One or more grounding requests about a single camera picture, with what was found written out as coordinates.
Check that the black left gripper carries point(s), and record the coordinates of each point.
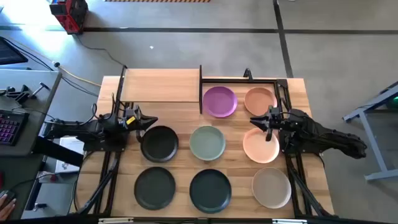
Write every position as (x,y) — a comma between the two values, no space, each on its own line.
(136,126)

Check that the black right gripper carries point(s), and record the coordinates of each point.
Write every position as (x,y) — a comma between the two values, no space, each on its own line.
(273,124)

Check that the peach plate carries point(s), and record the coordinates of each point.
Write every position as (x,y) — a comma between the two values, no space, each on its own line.
(258,149)

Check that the black plate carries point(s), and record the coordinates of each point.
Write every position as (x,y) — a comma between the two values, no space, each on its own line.
(159,144)

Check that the purple plate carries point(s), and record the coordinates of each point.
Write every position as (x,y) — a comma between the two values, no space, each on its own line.
(220,102)

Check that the sage green plate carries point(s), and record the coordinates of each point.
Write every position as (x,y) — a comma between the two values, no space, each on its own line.
(207,143)

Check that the dark green plate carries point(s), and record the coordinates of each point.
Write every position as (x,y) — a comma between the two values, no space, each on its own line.
(155,188)

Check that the dark teal plate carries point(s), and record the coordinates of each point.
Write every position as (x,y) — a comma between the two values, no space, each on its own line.
(210,191)

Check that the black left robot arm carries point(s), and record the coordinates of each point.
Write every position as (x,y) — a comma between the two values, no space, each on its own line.
(77,129)

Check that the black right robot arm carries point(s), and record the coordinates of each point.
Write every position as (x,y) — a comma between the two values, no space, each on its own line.
(326,133)

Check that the yellow tag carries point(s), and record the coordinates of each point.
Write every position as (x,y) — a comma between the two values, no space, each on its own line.
(130,120)

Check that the beige plate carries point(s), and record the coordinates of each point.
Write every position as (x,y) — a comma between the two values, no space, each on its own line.
(271,188)

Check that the white box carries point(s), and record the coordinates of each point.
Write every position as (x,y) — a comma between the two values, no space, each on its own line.
(74,143)

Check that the black diagonal beam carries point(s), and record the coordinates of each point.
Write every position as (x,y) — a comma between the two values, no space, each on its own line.
(59,152)

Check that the grey desk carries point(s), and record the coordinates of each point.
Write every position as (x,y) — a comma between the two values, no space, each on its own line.
(31,77)

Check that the black desk clamp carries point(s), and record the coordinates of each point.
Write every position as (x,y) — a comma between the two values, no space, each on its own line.
(20,95)

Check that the red and black tool case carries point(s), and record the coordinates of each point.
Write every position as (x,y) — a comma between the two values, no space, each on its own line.
(70,14)

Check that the backlit keyboard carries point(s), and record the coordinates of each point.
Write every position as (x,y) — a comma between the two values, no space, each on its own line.
(12,127)

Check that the green lit device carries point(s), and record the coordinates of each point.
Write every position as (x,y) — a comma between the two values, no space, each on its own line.
(395,102)

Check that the computer monitor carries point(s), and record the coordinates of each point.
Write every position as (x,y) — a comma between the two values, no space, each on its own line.
(9,53)

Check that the black computer mouse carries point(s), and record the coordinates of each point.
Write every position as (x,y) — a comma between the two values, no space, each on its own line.
(7,195)

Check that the person's hand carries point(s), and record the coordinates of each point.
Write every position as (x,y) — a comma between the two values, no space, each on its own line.
(5,210)

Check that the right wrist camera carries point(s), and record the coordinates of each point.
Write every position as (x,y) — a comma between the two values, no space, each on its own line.
(272,111)

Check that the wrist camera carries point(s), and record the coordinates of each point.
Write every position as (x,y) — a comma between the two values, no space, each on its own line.
(272,111)
(132,111)

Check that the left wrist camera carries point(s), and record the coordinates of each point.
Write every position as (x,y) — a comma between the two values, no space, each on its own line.
(132,111)

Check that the black aluminium frame rails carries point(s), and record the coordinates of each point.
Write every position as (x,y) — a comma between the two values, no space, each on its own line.
(101,186)
(236,81)

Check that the black camera mount hook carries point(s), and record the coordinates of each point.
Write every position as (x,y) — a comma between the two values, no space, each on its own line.
(247,72)

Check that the silver bracket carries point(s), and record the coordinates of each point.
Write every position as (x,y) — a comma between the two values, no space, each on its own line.
(289,221)
(115,220)

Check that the grey metal table frame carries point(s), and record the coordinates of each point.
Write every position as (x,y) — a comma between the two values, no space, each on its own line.
(373,146)

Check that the black frame crossbar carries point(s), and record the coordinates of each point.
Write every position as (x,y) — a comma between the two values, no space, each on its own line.
(199,221)

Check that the small metal bracket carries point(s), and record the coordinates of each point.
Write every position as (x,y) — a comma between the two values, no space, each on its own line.
(39,205)

